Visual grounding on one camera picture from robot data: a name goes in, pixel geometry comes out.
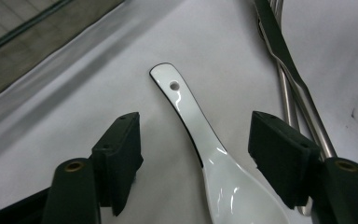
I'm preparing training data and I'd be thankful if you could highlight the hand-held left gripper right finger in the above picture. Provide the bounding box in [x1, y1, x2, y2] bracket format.
[247, 110, 322, 210]

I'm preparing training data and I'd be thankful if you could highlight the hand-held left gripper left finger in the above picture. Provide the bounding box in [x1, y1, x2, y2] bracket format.
[89, 111, 145, 217]

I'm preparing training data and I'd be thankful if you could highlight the white ceramic spoon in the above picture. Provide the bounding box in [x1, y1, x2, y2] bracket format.
[148, 62, 293, 224]

